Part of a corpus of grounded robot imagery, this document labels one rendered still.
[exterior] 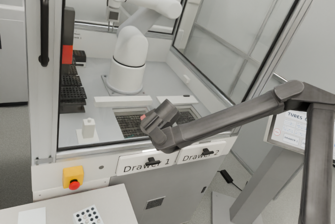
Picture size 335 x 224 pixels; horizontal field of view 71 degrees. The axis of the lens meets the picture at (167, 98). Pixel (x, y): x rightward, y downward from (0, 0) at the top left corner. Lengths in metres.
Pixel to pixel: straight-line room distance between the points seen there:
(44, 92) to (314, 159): 0.74
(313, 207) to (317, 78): 1.70
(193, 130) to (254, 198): 1.37
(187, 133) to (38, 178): 0.61
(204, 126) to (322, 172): 0.29
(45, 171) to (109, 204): 0.30
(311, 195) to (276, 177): 1.21
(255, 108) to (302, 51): 1.67
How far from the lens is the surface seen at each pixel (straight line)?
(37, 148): 0.93
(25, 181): 2.15
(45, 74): 0.75
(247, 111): 0.68
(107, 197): 1.13
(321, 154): 0.66
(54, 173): 1.04
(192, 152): 1.23
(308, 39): 2.31
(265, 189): 1.92
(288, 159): 1.75
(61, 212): 1.09
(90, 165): 1.04
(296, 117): 1.57
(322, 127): 0.68
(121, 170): 1.10
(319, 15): 2.31
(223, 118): 0.67
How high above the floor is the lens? 1.69
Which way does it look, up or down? 30 degrees down
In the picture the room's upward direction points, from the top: 18 degrees clockwise
